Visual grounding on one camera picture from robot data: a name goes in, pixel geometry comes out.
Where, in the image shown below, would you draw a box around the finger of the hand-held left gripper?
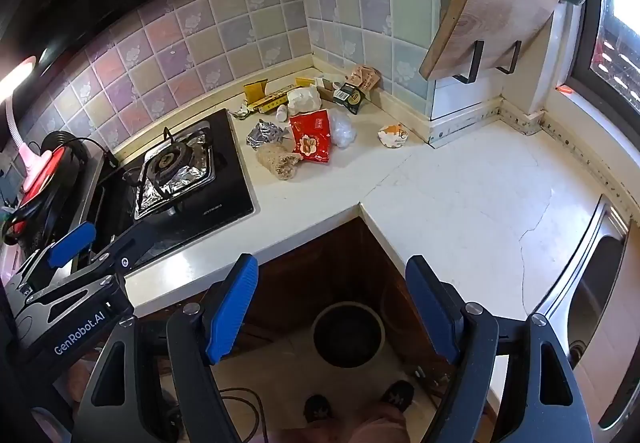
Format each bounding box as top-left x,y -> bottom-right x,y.
10,222 -> 97,304
75,218 -> 173,284

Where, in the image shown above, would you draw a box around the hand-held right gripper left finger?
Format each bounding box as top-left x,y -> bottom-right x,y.
72,253 -> 261,443

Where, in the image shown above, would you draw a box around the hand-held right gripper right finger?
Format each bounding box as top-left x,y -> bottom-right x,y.
405,254 -> 596,443

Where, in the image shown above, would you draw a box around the round cream-rimmed trash bin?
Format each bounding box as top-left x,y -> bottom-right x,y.
311,301 -> 386,369

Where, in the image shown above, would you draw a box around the brown loofah sponge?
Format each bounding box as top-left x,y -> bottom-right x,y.
256,143 -> 303,181

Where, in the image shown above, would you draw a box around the white orange paper wrapper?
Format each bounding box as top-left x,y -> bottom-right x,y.
377,122 -> 410,148

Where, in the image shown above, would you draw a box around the silver foil wrapper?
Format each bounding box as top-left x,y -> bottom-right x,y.
246,119 -> 286,148

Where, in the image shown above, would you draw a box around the red snack packet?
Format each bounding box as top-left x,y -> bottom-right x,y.
289,109 -> 332,164

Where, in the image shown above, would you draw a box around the clear plastic bag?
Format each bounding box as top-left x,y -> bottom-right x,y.
327,109 -> 358,148

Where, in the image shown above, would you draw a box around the yellow carton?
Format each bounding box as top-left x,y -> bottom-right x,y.
243,80 -> 269,104

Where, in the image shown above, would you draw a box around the long yellow and red box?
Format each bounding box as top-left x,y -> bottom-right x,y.
254,93 -> 290,112

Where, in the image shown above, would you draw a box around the black snack packet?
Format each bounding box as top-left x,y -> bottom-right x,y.
332,82 -> 371,116

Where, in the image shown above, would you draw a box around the brown paper packet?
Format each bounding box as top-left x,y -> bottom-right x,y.
345,64 -> 382,96

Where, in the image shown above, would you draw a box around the wooden cabinet door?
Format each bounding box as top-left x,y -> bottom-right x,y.
220,218 -> 381,354
360,223 -> 451,379

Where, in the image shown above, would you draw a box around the pink gooseneck lamp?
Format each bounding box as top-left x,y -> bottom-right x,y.
0,55 -> 58,194

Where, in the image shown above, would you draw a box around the red and black kitchen appliance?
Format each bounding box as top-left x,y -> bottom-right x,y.
2,130 -> 108,244

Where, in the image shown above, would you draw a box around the black gas burner grate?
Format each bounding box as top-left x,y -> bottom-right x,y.
137,127 -> 213,204

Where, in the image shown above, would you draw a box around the blue patterned slipper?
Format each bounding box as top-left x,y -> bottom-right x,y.
380,379 -> 416,411
303,394 -> 332,424

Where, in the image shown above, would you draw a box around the aluminium foil burner liner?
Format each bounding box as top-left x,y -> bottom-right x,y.
134,120 -> 217,218

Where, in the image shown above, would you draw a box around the black glass gas stove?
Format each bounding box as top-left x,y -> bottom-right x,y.
87,108 -> 256,274

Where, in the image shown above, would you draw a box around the person's pink pants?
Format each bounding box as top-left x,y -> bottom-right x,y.
265,403 -> 413,443

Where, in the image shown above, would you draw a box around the stainless steel sink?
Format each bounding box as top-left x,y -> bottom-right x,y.
530,195 -> 640,429

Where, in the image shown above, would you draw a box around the black cutting board holder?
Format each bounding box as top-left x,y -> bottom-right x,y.
452,40 -> 523,84

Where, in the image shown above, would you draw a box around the wooden cutting board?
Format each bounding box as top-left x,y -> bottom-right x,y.
419,0 -> 563,81

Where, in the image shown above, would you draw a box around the kitchen window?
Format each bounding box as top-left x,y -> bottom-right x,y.
570,0 -> 640,124

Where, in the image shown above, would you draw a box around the black cable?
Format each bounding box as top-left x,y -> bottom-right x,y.
220,388 -> 266,443

